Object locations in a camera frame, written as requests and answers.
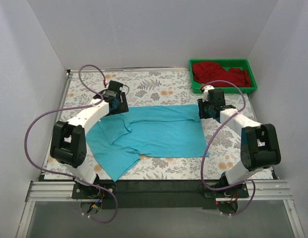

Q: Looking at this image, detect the turquoise t shirt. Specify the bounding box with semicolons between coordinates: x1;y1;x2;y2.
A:
86;104;207;181

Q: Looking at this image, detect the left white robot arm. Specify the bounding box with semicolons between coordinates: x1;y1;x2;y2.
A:
50;81;128;198

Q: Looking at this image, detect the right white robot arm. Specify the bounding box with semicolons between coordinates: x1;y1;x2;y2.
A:
197;85;281;197

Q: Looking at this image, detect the red t shirt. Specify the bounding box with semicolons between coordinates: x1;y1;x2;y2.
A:
192;61;251;87

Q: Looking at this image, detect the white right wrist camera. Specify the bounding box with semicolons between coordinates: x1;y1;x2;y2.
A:
200;85;215;102

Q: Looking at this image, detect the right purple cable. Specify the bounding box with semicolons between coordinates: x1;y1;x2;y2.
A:
199;80;256;217

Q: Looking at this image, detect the purple cable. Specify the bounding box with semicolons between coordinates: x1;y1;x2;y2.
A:
24;64;119;224
199;80;256;217

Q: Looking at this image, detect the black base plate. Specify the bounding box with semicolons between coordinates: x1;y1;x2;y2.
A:
72;179;249;209

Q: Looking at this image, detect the aluminium front rail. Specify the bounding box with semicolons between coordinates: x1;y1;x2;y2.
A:
26;179;293;201

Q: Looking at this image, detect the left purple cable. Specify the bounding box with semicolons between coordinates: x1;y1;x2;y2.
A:
24;64;119;224

